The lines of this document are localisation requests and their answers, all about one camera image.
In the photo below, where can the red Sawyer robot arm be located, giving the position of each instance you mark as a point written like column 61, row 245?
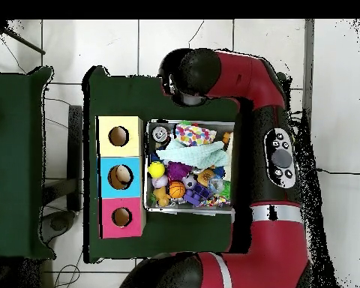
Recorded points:
column 246, row 78

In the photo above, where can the wooden box with three holes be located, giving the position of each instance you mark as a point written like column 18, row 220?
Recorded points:
column 117, row 159

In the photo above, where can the orange toy basketball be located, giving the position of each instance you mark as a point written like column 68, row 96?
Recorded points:
column 176, row 189

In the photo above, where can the colourful polka dot cloth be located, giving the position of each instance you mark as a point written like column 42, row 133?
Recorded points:
column 195, row 134

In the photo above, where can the purple spiky ball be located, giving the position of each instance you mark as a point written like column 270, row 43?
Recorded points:
column 177, row 170

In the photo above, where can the white ball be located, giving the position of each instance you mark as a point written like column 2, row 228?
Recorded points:
column 123, row 174

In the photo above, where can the green cloth side table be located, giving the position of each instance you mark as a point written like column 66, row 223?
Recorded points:
column 15, row 174

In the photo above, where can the yellow smiley face ball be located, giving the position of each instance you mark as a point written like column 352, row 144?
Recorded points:
column 156, row 169

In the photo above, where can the mint green knitted cloth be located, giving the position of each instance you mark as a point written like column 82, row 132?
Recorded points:
column 192, row 155

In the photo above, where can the silver drink can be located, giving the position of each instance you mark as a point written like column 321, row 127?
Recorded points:
column 160, row 134

